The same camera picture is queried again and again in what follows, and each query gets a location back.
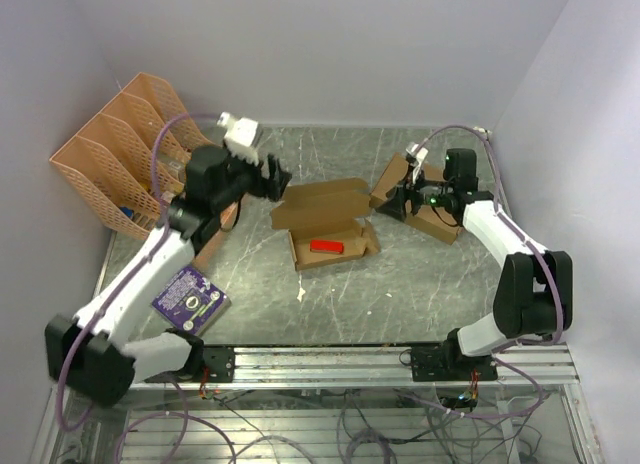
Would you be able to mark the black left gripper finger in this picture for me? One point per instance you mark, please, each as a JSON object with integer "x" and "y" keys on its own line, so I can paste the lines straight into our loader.
{"x": 273, "y": 188}
{"x": 275, "y": 168}

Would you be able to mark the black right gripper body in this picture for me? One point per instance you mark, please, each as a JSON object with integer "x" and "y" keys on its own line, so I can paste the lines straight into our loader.
{"x": 427, "y": 195}

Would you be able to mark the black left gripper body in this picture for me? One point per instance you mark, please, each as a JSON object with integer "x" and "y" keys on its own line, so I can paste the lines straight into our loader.
{"x": 245, "y": 176}

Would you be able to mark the cardboard box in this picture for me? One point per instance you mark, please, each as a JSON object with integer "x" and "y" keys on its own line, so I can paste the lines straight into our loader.
{"x": 426, "y": 220}
{"x": 331, "y": 210}

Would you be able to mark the red block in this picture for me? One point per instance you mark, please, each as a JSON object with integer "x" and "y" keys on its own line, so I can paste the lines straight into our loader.
{"x": 327, "y": 246}

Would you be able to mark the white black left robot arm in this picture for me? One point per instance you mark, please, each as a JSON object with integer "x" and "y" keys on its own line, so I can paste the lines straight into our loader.
{"x": 193, "y": 218}

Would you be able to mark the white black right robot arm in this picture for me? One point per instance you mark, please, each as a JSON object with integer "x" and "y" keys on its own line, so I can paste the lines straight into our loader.
{"x": 534, "y": 296}

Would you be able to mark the closed folded cardboard box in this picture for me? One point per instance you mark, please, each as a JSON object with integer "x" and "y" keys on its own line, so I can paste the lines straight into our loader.
{"x": 426, "y": 220}

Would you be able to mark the purple book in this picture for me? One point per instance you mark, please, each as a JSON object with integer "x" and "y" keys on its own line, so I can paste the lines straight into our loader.
{"x": 191, "y": 302}

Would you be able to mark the pink plastic desk organizer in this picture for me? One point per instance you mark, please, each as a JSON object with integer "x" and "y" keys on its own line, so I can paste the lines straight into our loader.
{"x": 108, "y": 161}

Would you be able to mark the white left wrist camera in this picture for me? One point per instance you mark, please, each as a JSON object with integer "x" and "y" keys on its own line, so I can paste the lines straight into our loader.
{"x": 240, "y": 137}

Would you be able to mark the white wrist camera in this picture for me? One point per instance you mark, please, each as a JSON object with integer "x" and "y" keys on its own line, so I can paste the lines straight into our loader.
{"x": 415, "y": 156}
{"x": 240, "y": 137}

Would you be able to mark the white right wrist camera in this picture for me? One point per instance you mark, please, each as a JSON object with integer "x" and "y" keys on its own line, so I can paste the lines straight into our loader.
{"x": 415, "y": 156}

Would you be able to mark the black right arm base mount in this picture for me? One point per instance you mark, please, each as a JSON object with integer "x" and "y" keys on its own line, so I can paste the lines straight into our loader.
{"x": 438, "y": 363}

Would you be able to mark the aluminium frame rail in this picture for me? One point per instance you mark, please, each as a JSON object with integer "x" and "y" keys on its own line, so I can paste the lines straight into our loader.
{"x": 310, "y": 366}

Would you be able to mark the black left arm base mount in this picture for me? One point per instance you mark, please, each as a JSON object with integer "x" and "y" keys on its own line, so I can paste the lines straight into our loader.
{"x": 215, "y": 365}

